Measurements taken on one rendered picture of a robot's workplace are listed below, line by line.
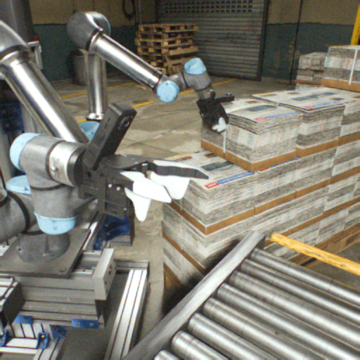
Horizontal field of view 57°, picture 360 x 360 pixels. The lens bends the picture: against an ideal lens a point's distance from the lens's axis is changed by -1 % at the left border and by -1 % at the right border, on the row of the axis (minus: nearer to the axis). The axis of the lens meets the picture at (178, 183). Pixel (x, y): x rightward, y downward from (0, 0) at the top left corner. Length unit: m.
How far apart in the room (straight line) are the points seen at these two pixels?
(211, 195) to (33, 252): 0.71
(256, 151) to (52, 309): 0.98
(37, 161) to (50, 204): 0.09
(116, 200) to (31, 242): 0.54
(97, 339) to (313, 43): 7.73
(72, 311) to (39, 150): 0.66
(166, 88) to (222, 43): 8.17
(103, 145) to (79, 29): 0.85
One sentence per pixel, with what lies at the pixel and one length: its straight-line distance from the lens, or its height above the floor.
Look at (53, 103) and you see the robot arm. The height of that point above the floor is 1.28.
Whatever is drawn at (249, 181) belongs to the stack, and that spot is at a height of 0.80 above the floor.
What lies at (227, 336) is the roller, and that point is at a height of 0.80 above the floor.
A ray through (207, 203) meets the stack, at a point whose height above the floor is 0.76.
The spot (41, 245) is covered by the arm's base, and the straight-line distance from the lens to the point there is 1.02.
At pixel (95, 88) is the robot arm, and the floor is 1.18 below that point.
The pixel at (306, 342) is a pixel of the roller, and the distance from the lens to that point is 0.89.
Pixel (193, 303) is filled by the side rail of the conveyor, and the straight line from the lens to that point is 0.89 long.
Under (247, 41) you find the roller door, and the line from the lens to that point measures 9.02.
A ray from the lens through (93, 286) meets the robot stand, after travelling 1.05.
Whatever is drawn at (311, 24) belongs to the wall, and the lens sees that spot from 8.49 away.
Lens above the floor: 1.44
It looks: 27 degrees down
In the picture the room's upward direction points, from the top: straight up
